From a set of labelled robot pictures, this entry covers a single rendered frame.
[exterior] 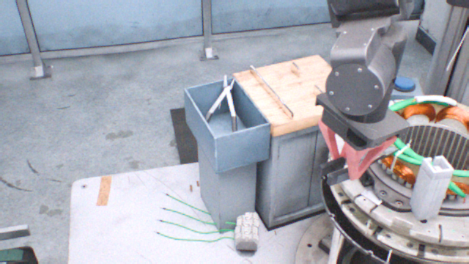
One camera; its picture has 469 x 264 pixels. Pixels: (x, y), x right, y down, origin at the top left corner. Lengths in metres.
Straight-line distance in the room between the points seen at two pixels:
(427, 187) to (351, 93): 0.23
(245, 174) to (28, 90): 2.25
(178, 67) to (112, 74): 0.39
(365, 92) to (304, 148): 0.50
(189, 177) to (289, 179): 0.29
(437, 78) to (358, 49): 0.80
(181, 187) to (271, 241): 0.26
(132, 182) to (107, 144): 1.37
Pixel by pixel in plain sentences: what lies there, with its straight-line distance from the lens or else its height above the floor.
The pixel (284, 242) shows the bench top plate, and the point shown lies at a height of 0.78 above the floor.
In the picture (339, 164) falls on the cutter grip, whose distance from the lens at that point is 0.68.
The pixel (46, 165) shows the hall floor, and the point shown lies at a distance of 2.56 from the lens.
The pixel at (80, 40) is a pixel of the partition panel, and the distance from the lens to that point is 3.12.
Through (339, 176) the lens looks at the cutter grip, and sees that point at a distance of 0.66.
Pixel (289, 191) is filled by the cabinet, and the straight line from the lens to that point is 1.05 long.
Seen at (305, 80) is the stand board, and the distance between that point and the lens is 1.03.
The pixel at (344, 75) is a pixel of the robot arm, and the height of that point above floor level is 1.36.
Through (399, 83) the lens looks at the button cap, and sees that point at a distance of 1.10.
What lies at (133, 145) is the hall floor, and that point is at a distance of 2.56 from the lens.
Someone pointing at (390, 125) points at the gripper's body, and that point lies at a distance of 0.62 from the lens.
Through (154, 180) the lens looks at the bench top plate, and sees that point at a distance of 1.22.
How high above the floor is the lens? 1.62
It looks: 39 degrees down
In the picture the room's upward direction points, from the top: straight up
